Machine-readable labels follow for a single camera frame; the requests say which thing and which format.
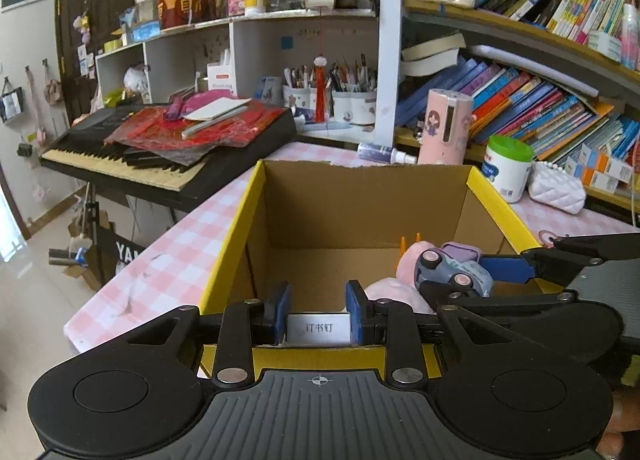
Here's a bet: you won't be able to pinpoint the large pink plush toy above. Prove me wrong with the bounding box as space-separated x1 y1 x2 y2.
364 278 435 315

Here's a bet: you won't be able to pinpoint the white staples box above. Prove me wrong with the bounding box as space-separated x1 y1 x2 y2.
285 311 352 347

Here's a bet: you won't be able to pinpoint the grey toy car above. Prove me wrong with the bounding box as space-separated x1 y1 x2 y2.
413 242 494 297

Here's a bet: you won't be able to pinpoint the yellow cardboard box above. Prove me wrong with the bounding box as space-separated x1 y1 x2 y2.
198 159 544 381

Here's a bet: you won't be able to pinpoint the small pink plush toy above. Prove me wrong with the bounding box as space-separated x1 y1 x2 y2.
396 241 435 287

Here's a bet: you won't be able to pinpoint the pink printed desk mat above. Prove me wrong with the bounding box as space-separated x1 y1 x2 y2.
63 142 636 355

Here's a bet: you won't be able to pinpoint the white quilted purse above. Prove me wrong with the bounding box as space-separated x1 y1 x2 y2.
527 162 586 215

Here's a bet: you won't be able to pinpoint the orange white boxes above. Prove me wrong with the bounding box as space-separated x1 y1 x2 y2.
564 143 634 193

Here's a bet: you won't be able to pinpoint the white jar green lid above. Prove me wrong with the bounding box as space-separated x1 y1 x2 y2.
480 135 535 203

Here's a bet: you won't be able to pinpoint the small spray bottle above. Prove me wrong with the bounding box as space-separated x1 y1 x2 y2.
357 142 418 165

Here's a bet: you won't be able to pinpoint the red paper pile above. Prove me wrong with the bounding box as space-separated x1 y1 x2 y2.
105 90 296 166

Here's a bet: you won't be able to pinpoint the row of colourful books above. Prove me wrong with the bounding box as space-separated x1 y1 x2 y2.
396 56 639 165

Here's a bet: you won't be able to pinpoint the pink cylindrical humidifier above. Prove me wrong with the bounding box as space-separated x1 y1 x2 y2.
418 89 473 165

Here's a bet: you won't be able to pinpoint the white pen holder cups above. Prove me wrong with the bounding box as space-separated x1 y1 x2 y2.
282 53 378 129

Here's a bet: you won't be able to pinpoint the black electronic keyboard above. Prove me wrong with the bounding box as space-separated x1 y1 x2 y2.
40 101 296 212

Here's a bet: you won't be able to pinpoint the wooden bookshelf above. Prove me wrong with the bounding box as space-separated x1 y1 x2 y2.
374 0 640 213

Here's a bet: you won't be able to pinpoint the white cubby shelf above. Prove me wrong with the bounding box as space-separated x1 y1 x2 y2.
96 9 378 143

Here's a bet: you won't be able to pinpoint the white charging cable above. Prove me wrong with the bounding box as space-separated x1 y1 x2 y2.
617 0 640 228

